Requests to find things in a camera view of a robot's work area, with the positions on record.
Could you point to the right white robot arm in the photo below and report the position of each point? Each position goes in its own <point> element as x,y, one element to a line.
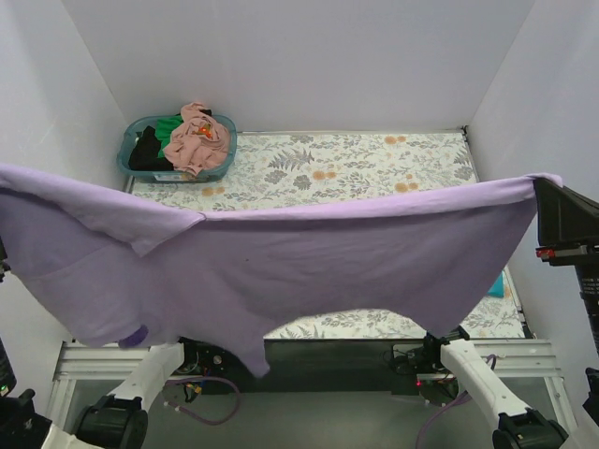
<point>477,383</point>

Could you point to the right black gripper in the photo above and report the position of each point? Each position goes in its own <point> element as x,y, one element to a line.
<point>570,251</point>

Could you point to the black shirt in basket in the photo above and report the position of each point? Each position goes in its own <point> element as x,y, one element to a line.
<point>144,155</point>

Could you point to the purple t shirt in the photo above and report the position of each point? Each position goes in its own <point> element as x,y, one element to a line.
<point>113,267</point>

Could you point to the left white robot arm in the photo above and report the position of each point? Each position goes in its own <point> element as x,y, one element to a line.
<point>117,420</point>

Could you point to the pink crumpled shirt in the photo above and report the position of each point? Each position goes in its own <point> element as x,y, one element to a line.
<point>200,143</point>

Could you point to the teal plastic laundry basket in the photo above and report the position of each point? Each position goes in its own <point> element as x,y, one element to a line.
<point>132,134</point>

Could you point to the green shirt in basket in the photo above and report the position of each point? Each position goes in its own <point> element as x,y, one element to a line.
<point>163,130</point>

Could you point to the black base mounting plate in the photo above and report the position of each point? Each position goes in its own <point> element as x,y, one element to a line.
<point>401,367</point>

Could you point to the aluminium frame rail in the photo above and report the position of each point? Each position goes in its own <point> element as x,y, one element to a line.
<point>507,358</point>

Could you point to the floral patterned table mat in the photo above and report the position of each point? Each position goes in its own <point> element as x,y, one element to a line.
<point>272,171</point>

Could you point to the folded teal t shirt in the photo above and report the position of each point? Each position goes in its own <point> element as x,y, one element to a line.
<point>497,289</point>

